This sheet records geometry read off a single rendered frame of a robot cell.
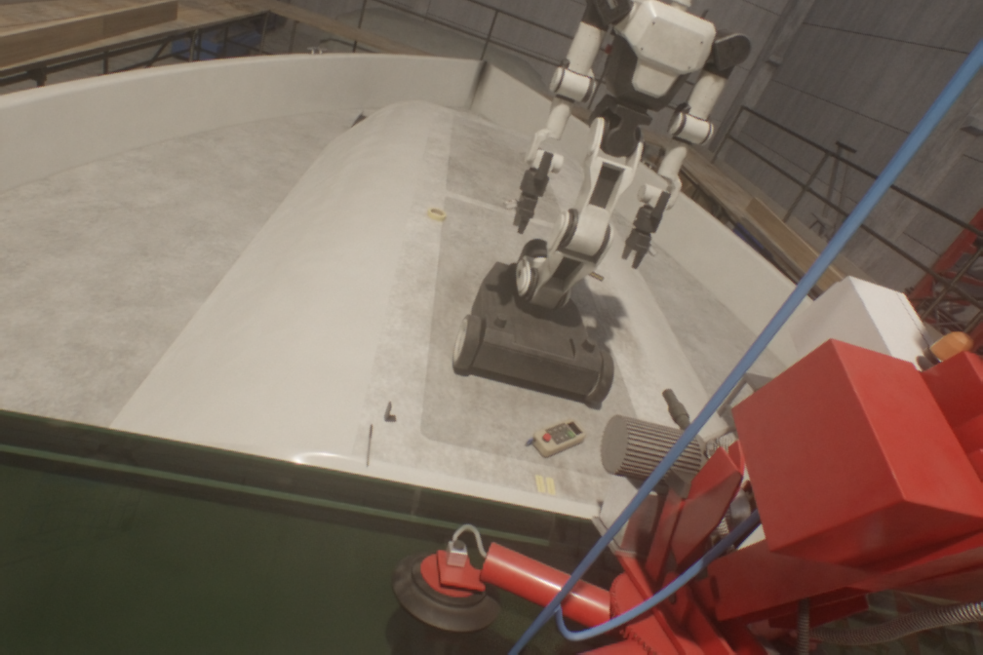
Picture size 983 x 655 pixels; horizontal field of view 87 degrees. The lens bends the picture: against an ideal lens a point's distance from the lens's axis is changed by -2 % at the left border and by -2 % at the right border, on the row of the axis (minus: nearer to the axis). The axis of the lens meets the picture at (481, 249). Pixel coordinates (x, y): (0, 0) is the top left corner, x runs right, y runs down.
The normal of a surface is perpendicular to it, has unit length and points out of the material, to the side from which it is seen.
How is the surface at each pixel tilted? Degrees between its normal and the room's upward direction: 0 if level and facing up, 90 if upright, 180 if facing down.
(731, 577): 90
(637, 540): 64
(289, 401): 18
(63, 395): 0
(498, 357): 90
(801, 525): 90
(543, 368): 90
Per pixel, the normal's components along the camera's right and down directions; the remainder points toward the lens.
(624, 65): -0.69, 0.25
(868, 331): -0.95, -0.28
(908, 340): 0.32, -0.65
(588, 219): 0.15, 0.09
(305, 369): 0.01, -0.88
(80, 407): 0.33, -0.84
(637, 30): -0.62, 0.07
